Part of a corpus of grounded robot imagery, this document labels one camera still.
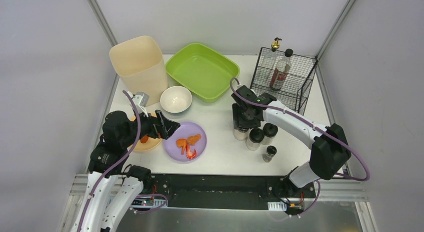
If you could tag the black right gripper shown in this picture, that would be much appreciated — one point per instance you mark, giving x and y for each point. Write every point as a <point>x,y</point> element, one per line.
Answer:
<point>240,117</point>

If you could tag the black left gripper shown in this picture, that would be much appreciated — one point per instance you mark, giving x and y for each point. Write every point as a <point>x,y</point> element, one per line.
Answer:
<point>157,124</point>

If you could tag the white powder shaker bottle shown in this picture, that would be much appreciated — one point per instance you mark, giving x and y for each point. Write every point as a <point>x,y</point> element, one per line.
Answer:
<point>241,133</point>

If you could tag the speckled seasoning shaker bottle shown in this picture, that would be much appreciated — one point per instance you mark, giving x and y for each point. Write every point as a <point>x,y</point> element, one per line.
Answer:
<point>254,139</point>

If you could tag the black-cap shaker bottle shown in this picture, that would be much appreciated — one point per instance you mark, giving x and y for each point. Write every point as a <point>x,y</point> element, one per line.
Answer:
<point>270,130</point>

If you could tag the dark vinegar bottle red label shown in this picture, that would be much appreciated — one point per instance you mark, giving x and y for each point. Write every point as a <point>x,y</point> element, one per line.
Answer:
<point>281,70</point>

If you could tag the clear oil bottle gold spout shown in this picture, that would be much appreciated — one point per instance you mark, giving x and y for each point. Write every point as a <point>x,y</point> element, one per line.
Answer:
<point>270,57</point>

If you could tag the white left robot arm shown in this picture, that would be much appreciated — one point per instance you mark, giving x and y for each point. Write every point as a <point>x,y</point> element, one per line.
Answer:
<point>97,213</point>

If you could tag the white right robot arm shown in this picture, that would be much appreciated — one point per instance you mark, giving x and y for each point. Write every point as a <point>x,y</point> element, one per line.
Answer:
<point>328,144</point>

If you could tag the purple plastic plate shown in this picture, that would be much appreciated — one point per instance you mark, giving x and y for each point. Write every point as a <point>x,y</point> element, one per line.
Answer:
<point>185,130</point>

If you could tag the orange chicken wing toy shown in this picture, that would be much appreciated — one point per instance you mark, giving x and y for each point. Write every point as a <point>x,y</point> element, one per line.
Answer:
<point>183,145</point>

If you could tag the yellow plastic plate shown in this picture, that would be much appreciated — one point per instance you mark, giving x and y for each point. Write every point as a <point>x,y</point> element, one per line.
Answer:
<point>149,145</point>

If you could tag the brown food scraps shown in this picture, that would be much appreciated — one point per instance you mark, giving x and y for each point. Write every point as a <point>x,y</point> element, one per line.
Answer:
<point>144,139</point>

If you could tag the fried chicken nugget piece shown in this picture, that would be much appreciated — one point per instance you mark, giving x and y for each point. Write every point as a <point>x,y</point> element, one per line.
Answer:
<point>192,140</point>

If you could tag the white ceramic bowl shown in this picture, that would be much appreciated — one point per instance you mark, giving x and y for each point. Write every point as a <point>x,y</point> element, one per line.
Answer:
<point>176,99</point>

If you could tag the red shrimp toy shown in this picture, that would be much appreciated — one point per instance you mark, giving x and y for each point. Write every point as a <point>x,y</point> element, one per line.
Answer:
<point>190,154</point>

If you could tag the small pepper jar black cap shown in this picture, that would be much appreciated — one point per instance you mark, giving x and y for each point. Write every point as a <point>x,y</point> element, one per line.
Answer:
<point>269,153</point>

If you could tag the green plastic tub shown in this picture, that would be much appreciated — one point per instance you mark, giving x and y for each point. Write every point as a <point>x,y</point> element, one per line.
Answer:
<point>203,71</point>

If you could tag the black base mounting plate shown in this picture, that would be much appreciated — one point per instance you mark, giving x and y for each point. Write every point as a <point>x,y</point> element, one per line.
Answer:
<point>224,192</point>

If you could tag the beige plastic bin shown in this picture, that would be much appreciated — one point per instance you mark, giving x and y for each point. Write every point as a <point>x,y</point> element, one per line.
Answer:
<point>140,65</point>

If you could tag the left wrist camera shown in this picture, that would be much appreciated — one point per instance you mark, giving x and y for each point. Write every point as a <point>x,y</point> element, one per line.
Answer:
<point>138,103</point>

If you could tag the black wire basket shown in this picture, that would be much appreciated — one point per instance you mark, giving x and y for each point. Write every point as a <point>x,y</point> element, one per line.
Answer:
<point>296,86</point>

